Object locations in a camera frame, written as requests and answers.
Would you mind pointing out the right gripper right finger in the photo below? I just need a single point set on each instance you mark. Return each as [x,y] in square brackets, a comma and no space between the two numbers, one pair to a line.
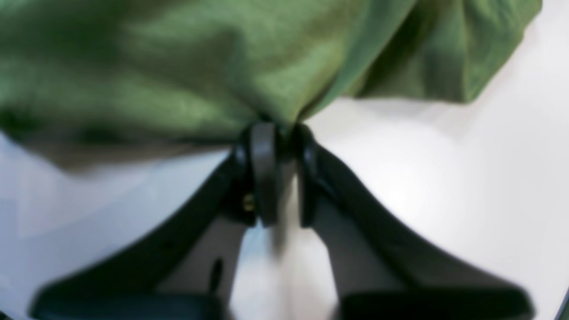
[382,269]

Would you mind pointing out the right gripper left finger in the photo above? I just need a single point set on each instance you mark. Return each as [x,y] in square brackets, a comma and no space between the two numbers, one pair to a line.
[123,287]

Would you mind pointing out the green t-shirt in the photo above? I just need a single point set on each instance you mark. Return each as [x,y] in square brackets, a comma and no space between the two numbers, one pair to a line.
[94,71]

